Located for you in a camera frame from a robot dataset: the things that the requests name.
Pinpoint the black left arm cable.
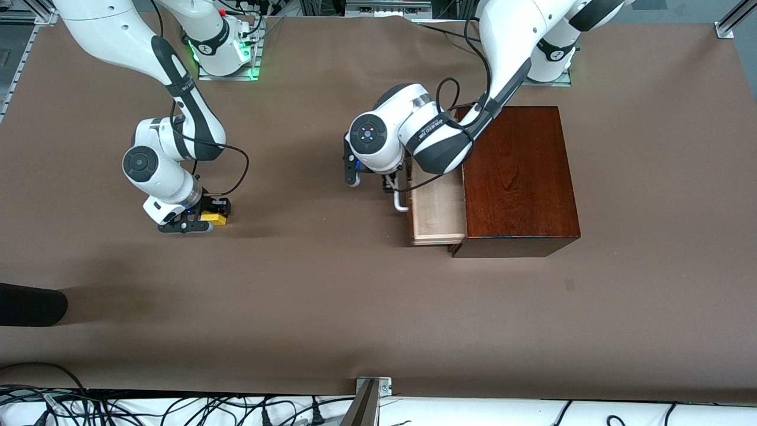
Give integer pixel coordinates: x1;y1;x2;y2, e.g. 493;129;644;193
393;77;494;195

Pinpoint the dark red wooden cabinet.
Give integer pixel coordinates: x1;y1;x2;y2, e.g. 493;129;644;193
448;106;581;259

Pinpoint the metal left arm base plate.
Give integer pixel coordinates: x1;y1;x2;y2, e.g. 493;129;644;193
520;68;573;88

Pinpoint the black cable with plug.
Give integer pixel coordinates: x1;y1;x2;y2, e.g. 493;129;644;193
260;395;355;426

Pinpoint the short aluminium corner profile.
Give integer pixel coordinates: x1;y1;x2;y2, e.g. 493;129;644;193
714;0;757;40

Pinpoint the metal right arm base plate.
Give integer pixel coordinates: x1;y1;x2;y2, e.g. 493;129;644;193
197;17;262;82

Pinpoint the black cylindrical padded post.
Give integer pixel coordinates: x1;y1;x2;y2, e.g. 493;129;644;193
0;283;69;327

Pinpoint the silver post bracket plate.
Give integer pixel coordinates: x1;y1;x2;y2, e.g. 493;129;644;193
355;376;393;397

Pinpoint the black cable behind arm bases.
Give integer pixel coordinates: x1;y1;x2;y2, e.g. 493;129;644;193
414;19;491;60

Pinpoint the long aluminium edge rail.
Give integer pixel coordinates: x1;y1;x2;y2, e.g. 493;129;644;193
0;0;60;122

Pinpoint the light wooden drawer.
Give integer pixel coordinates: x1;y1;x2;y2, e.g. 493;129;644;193
393;163;468;246

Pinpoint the grey metal camera post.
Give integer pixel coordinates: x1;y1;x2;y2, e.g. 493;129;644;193
340;379;379;426

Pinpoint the grey control box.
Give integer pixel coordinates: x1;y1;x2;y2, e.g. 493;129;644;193
345;0;432;18

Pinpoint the black looping table cable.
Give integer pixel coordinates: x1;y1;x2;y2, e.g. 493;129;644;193
0;362;90;426

